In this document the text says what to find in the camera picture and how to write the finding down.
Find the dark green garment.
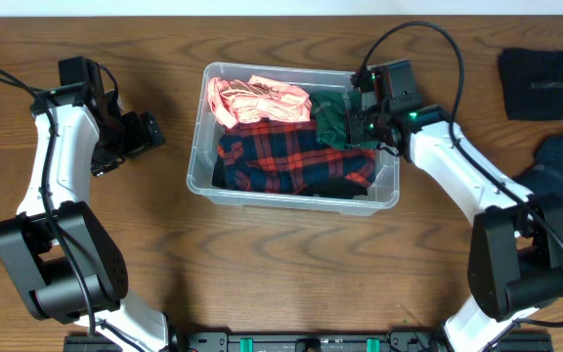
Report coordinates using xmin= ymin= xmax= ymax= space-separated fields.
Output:
xmin=310 ymin=90 xmax=377 ymax=151

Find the clear plastic storage bin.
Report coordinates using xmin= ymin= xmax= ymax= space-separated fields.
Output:
xmin=186 ymin=62 xmax=401 ymax=216

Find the red navy plaid shirt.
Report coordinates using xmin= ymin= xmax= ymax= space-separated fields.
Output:
xmin=217 ymin=120 xmax=375 ymax=184

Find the pink printed t-shirt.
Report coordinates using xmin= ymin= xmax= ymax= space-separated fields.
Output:
xmin=205 ymin=75 xmax=312 ymax=129

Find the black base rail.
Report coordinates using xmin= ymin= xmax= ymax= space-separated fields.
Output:
xmin=63 ymin=330 xmax=554 ymax=352

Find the black garment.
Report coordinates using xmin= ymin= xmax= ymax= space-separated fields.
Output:
xmin=498 ymin=48 xmax=563 ymax=121
xmin=211 ymin=157 xmax=371 ymax=199

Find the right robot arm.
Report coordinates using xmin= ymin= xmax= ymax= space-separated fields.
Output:
xmin=346 ymin=60 xmax=563 ymax=351

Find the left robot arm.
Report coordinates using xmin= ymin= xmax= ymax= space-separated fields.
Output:
xmin=0 ymin=57 xmax=183 ymax=351

